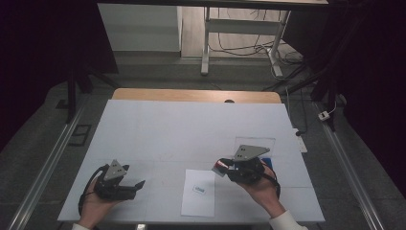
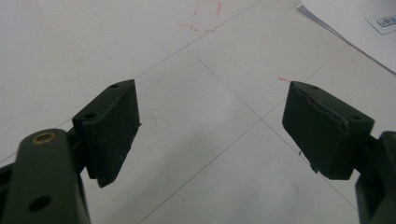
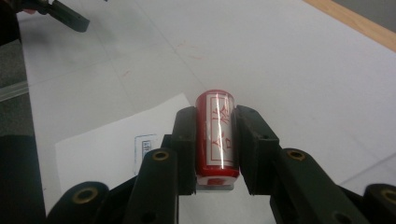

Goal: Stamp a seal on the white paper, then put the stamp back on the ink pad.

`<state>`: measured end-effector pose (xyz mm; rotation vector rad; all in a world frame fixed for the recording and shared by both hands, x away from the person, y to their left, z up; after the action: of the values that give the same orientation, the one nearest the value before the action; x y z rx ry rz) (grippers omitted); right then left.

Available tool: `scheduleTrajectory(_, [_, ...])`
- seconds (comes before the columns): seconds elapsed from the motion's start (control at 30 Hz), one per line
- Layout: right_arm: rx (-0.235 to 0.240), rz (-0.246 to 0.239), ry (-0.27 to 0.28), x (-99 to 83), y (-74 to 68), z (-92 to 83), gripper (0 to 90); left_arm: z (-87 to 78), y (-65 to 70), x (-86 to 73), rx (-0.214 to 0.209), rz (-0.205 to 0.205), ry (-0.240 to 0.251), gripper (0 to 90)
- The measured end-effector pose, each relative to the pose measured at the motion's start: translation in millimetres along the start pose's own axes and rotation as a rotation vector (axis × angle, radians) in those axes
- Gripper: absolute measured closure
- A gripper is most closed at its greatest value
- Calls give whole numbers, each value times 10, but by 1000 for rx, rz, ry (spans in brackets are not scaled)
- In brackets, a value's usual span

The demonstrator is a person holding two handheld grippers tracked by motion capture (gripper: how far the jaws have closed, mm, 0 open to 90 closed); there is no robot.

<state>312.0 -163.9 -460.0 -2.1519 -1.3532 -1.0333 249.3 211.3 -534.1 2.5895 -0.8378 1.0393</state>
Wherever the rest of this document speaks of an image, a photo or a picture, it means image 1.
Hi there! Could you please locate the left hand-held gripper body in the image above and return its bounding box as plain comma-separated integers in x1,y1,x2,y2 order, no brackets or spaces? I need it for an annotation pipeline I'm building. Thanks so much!
94,159,137,201

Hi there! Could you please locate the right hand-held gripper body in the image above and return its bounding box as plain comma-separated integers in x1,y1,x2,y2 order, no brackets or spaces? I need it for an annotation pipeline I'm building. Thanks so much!
228,145,271,185

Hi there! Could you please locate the blue ink pad box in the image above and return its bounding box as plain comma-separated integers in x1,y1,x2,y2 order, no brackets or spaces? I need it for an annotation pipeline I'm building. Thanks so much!
234,136,277,172

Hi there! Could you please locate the person's right hand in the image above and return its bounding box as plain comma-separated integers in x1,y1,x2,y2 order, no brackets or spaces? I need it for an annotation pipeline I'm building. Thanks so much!
237,167,286,219

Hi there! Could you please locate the person's left hand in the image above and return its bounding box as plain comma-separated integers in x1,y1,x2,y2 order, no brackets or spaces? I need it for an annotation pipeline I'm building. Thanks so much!
79,180,124,228

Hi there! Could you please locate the white paper sheet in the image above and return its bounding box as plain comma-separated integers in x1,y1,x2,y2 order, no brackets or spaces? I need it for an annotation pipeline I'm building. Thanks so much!
180,169,216,219

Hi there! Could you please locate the black floor socket plate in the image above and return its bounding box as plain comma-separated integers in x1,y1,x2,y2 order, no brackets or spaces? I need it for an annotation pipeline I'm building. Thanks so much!
68,124,93,148

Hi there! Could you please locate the white table cover board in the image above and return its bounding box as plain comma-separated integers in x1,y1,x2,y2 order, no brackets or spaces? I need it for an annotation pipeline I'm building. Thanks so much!
56,99,326,224

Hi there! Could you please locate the black stand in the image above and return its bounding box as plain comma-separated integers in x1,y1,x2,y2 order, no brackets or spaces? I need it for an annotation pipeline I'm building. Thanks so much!
261,47,341,132
65,63,119,124

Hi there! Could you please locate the white-framed desk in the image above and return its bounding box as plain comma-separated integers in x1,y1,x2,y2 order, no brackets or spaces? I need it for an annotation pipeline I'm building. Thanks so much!
95,0,329,78

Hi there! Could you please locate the dark curtain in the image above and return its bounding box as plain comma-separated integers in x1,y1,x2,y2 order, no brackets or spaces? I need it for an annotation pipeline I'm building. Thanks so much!
283,0,406,199
0,0,118,173

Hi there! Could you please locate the white cabinet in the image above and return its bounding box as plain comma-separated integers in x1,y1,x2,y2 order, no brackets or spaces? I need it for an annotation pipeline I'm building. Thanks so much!
96,3,183,53

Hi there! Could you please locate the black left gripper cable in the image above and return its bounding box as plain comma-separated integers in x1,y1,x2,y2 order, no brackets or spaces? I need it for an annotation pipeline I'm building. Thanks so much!
78,164,109,219

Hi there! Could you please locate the metal floor rail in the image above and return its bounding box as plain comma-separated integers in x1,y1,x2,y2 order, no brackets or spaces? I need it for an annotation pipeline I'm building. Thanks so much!
8,104,85,230
314,102,386,230

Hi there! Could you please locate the tangle of black floor cables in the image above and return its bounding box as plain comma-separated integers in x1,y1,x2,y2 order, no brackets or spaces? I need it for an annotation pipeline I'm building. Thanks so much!
209,8,305,66

